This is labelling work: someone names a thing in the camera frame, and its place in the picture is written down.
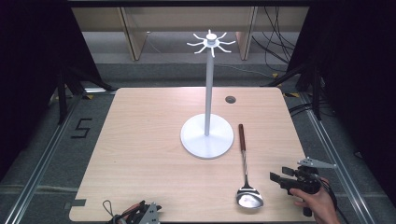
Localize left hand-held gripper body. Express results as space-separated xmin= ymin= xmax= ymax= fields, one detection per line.
xmin=106 ymin=200 xmax=161 ymax=224

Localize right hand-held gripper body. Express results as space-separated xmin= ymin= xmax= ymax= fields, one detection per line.
xmin=280 ymin=157 xmax=338 ymax=196

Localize metal spatula with wooden handle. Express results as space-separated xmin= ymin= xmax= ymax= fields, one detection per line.
xmin=235 ymin=123 xmax=265 ymax=210

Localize white hook rack stand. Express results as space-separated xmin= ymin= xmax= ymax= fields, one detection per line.
xmin=179 ymin=29 xmax=237 ymax=161

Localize person's left hand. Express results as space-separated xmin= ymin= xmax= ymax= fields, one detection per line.
xmin=120 ymin=203 xmax=146 ymax=220

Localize person's right hand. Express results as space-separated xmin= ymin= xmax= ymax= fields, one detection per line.
xmin=289 ymin=176 xmax=343 ymax=224

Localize black metal stand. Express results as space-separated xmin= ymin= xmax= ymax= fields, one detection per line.
xmin=263 ymin=61 xmax=324 ymax=121
xmin=55 ymin=65 xmax=117 ymax=126

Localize black curtain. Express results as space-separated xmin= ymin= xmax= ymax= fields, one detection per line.
xmin=285 ymin=0 xmax=396 ymax=198
xmin=0 ymin=0 xmax=105 ymax=182

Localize light wooden furniture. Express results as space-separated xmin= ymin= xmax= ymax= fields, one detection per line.
xmin=70 ymin=6 xmax=310 ymax=62

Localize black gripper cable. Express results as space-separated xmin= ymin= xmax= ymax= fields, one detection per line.
xmin=318 ymin=174 xmax=351 ymax=224

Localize aluminium floor rail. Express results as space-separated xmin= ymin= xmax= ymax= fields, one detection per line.
xmin=3 ymin=92 xmax=86 ymax=224
xmin=298 ymin=92 xmax=372 ymax=224

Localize black cable loop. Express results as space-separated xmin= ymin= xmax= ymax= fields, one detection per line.
xmin=102 ymin=199 xmax=116 ymax=217

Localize black floor cables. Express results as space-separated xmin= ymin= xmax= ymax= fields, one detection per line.
xmin=287 ymin=102 xmax=316 ymax=119

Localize black cable bundle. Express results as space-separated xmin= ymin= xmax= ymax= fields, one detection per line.
xmin=251 ymin=6 xmax=297 ymax=73

